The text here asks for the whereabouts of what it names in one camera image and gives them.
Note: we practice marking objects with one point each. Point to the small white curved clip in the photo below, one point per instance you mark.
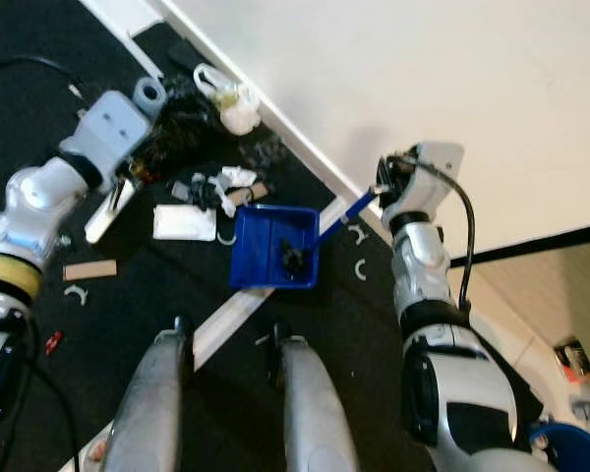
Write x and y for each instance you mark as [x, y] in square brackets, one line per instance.
[75, 289]
[358, 269]
[354, 237]
[225, 240]

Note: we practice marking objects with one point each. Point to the silver right robot leg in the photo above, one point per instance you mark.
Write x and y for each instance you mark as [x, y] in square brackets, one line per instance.
[320, 413]

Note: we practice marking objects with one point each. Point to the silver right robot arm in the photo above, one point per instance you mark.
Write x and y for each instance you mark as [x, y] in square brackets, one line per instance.
[423, 265]

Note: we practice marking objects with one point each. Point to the black crumpled debris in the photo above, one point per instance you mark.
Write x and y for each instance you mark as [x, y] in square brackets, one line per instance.
[270, 154]
[191, 190]

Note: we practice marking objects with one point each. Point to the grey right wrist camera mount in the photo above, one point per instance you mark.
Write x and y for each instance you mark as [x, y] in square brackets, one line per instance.
[438, 177]

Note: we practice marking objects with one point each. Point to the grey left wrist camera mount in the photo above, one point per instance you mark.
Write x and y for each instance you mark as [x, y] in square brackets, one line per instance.
[113, 128]

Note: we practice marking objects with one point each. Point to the blue plastic dustpan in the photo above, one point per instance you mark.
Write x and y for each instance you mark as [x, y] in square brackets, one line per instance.
[256, 251]

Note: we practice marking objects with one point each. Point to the silver left robot leg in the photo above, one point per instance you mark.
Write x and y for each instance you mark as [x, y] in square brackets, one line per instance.
[152, 403]

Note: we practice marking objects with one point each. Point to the small black debris piece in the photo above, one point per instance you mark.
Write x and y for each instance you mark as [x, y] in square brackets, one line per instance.
[295, 258]

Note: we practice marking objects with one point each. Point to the black floor mat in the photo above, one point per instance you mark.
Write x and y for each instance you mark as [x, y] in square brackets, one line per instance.
[10, 118]
[344, 324]

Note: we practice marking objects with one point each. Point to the silver robot leg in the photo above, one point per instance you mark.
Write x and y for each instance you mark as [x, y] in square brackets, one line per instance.
[320, 413]
[152, 403]

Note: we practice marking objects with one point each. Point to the small orange black box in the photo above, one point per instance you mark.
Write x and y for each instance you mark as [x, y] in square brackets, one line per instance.
[575, 362]

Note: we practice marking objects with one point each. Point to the brown cardboard strip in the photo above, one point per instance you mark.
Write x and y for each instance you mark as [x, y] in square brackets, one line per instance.
[88, 269]
[252, 193]

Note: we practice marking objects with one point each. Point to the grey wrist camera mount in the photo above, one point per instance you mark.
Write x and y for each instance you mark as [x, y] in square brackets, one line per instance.
[438, 177]
[113, 128]

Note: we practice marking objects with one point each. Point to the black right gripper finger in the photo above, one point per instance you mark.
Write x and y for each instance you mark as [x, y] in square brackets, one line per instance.
[387, 175]

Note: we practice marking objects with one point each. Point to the small red plastic piece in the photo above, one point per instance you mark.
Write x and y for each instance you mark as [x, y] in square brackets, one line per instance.
[52, 343]

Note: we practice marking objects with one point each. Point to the white flat packet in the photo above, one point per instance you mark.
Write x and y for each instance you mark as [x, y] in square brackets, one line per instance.
[185, 223]

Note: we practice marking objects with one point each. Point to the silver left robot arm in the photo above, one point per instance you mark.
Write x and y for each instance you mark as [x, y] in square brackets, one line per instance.
[39, 197]

